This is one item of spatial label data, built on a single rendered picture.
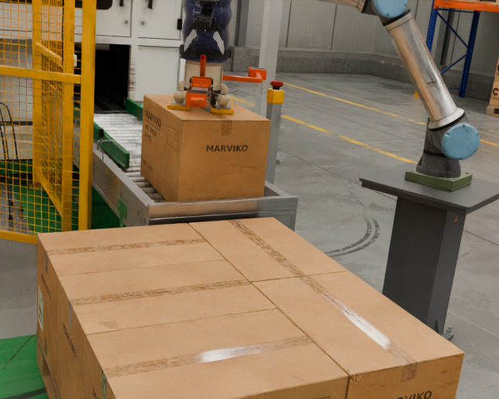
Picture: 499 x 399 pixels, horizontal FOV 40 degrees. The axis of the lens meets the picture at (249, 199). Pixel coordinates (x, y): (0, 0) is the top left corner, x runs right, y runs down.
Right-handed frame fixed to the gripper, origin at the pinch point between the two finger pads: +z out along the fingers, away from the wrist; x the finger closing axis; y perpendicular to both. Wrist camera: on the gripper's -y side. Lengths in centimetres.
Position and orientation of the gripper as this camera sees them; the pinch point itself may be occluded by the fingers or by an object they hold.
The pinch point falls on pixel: (203, 54)
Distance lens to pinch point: 271.1
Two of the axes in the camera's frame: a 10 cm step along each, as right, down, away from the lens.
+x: -10.0, -0.8, -0.4
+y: -0.1, -3.0, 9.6
